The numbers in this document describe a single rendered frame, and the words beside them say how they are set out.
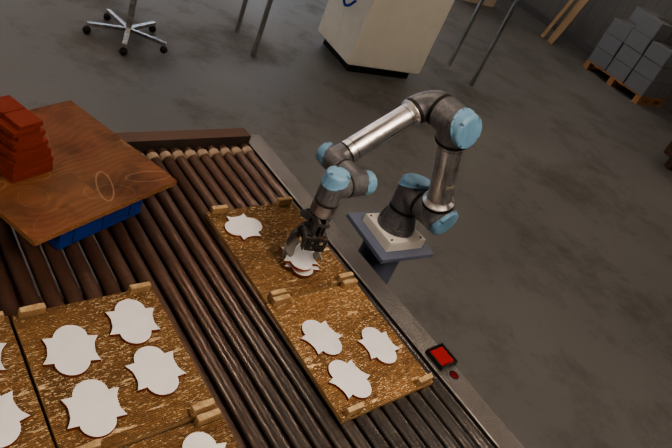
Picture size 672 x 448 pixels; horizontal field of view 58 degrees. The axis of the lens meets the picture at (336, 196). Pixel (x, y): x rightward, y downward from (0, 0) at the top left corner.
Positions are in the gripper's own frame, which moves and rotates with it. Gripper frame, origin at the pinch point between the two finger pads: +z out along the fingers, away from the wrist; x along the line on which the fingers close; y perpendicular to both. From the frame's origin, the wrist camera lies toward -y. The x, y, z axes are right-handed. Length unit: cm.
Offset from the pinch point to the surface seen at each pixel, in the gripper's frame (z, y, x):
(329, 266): 3.7, -0.5, 12.0
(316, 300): 3.6, 15.4, 4.1
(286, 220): 3.7, -21.5, 0.2
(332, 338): 2.6, 30.7, 5.7
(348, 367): 2.6, 40.6, 8.3
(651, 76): 60, -541, 659
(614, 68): 79, -594, 642
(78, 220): -7, 5, -66
